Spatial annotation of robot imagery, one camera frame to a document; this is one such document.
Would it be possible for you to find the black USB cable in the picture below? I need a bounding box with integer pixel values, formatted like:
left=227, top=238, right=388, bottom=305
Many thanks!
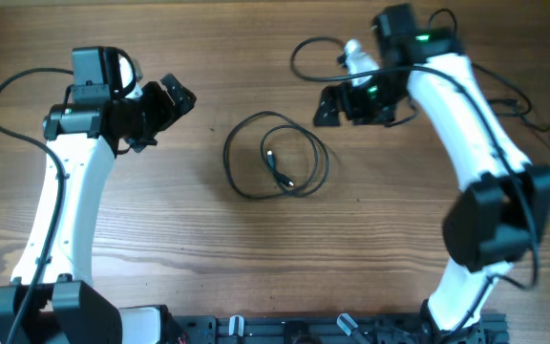
left=222, top=110, right=330, bottom=201

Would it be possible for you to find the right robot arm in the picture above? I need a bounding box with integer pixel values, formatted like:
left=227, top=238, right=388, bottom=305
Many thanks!
left=313, top=4, right=550, bottom=343

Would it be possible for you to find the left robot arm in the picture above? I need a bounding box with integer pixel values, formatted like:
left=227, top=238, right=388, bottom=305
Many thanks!
left=0, top=46, right=196, bottom=343

